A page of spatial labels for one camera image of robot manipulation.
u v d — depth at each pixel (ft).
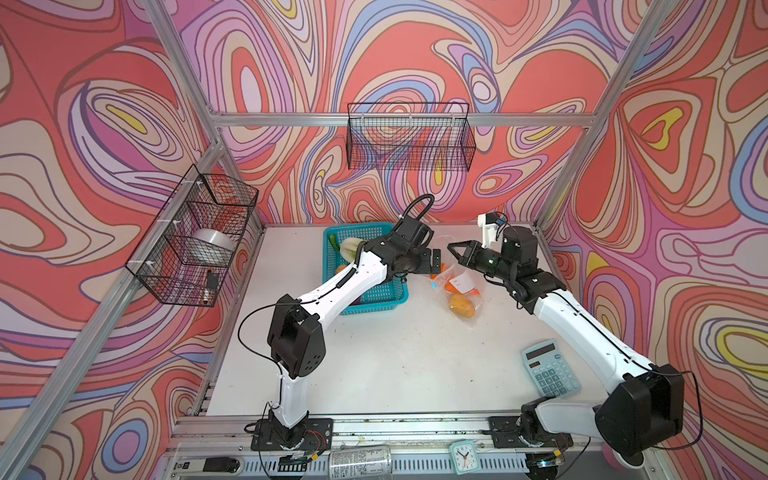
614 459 2.21
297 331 1.55
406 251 2.09
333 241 3.45
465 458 2.26
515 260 1.92
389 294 3.28
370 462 2.14
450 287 2.84
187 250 2.39
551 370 2.69
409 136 3.14
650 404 1.31
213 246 2.30
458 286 2.82
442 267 2.61
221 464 2.26
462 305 2.97
